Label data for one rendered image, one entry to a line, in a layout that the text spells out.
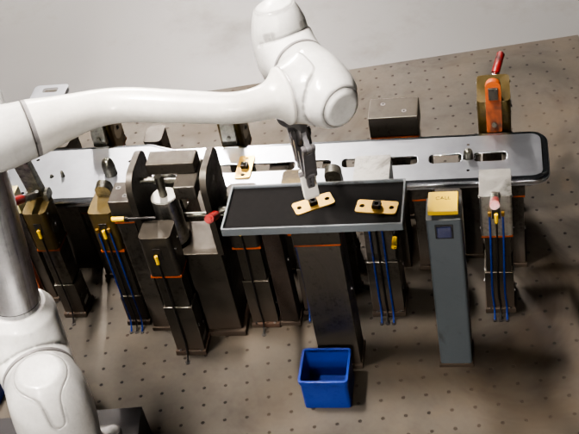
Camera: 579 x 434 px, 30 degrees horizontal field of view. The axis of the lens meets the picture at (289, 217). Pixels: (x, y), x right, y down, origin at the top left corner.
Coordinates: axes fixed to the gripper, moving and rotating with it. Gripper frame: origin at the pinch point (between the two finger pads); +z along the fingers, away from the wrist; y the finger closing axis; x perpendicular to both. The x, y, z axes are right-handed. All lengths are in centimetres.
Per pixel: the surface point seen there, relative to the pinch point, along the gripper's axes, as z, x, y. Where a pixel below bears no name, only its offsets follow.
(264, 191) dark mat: 5.5, 8.0, 8.8
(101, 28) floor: 122, 23, 310
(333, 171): 11.1, -8.9, 14.6
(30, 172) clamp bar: 7, 54, 44
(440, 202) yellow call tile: 5.5, -22.9, -12.0
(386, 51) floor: 122, -89, 217
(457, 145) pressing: 22, -41, 22
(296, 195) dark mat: 5.5, 2.1, 4.4
